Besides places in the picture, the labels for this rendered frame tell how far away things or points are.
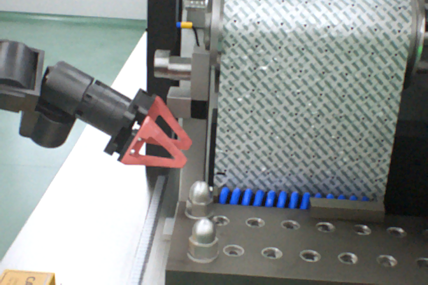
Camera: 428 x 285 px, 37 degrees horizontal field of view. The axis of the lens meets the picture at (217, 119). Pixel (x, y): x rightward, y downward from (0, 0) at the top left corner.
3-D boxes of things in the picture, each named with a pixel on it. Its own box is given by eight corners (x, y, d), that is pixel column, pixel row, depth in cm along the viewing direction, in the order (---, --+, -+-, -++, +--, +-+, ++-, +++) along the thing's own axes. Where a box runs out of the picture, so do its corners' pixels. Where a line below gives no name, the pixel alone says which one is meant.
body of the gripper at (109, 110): (114, 159, 81) (62, 131, 80) (130, 130, 90) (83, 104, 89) (138, 119, 78) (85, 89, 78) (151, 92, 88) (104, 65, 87)
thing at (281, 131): (213, 193, 89) (220, 65, 83) (381, 205, 89) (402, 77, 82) (213, 195, 89) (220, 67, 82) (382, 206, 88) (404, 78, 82)
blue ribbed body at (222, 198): (217, 205, 89) (218, 182, 88) (372, 215, 89) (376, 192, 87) (216, 217, 86) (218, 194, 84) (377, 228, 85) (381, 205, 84)
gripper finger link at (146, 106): (173, 180, 85) (111, 146, 83) (180, 158, 91) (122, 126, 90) (199, 140, 82) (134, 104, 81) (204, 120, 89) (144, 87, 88)
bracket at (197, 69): (163, 224, 105) (168, 41, 94) (202, 226, 105) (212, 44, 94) (159, 240, 100) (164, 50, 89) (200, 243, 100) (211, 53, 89)
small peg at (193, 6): (185, 10, 87) (186, 0, 87) (206, 11, 87) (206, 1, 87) (185, 11, 85) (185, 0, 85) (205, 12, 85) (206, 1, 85)
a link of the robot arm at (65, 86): (39, 72, 79) (59, 48, 83) (25, 107, 83) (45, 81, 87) (89, 100, 80) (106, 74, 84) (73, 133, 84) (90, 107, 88)
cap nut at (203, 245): (188, 244, 75) (189, 210, 73) (219, 246, 75) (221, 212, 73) (185, 261, 72) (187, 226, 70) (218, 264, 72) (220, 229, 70)
